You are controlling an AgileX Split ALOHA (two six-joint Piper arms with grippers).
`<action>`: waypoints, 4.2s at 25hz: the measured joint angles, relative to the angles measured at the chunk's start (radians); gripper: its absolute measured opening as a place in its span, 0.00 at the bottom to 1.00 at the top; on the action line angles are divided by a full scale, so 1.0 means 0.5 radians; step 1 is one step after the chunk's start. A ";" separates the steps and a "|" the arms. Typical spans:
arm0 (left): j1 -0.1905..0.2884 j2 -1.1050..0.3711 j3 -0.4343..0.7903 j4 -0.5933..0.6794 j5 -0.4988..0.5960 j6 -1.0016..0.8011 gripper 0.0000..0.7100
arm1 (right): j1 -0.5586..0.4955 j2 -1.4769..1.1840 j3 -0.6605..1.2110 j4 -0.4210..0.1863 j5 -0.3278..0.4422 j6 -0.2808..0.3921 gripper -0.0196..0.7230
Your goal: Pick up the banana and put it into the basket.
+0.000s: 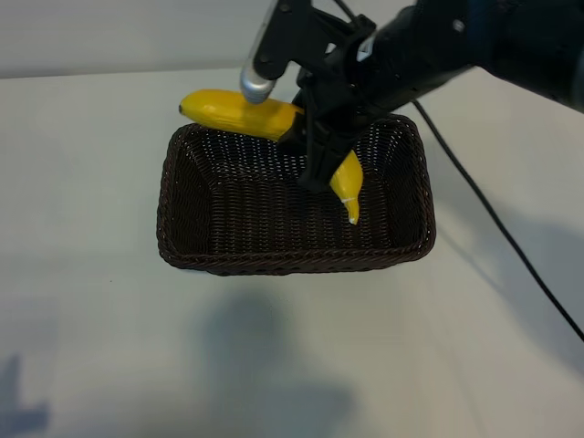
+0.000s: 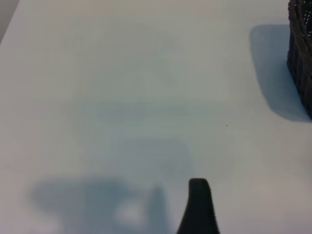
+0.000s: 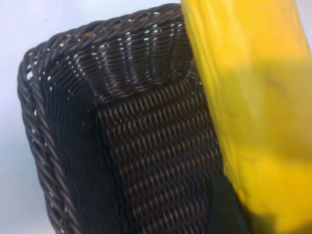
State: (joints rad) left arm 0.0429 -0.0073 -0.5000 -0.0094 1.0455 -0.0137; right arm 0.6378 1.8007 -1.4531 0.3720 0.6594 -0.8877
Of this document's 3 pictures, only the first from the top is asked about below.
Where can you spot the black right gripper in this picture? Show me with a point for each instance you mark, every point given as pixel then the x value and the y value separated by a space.
pixel 347 91

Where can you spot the yellow banana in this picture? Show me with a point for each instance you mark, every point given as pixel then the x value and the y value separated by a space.
pixel 228 114

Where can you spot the dark brown wicker basket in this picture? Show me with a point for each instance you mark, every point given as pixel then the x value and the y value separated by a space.
pixel 255 219

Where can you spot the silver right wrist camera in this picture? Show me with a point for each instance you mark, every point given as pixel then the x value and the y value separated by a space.
pixel 253 84

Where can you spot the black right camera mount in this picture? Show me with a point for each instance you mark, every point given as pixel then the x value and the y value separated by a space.
pixel 301 32

